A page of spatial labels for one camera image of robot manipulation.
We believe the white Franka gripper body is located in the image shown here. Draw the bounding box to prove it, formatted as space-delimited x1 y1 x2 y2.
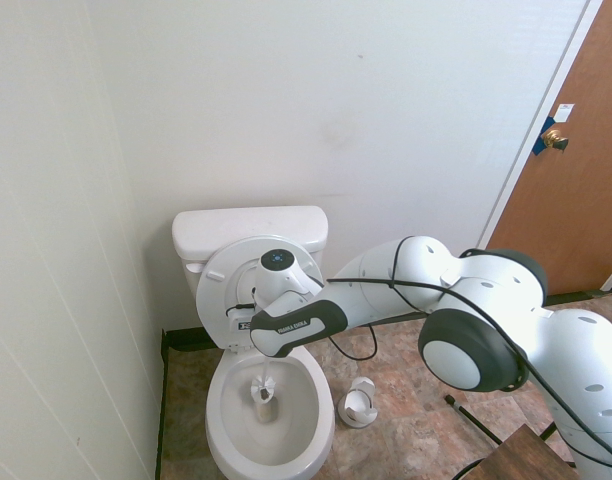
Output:
225 304 260 334

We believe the white toilet brush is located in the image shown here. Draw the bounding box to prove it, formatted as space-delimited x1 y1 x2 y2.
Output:
249 355 279 404

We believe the white raised toilet lid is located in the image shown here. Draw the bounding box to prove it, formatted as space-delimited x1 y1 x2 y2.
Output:
195 235 326 354

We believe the white toilet tank lid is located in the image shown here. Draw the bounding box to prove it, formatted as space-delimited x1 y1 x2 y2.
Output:
171 205 330 261

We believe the white toilet bowl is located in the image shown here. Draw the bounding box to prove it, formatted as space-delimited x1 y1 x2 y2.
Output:
208 347 336 480

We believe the white toilet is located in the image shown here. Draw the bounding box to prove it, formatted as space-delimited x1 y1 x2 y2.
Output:
205 343 336 477

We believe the white toilet brush holder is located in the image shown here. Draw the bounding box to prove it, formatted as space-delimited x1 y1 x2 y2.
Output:
339 377 378 430

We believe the brown wooden table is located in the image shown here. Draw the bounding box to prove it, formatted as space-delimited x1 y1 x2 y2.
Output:
478 422 581 480

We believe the blue tape strip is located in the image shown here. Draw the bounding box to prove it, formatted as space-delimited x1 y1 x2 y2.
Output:
532 116 560 157

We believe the brass door knob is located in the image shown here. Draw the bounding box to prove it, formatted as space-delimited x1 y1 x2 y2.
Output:
543 128 571 151

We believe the brown wooden door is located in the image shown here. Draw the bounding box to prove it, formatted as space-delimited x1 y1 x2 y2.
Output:
487 0 612 297

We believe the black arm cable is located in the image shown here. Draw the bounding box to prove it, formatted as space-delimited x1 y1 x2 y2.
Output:
224 235 612 471

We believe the black camera tripod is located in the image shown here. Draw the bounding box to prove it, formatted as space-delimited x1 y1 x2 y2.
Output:
444 394 558 446

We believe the black floor cable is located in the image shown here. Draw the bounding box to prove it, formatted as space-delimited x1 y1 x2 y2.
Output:
453 455 490 480

